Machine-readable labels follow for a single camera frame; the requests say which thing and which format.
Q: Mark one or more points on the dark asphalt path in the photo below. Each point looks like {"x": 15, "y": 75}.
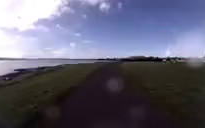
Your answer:
{"x": 103, "y": 103}

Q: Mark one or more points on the green grass field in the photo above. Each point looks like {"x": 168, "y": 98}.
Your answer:
{"x": 176, "y": 86}
{"x": 26, "y": 95}

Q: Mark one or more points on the dark rocky shoreline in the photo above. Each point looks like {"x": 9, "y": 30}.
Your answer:
{"x": 20, "y": 72}

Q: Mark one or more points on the grey water surface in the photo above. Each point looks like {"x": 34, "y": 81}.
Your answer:
{"x": 10, "y": 65}

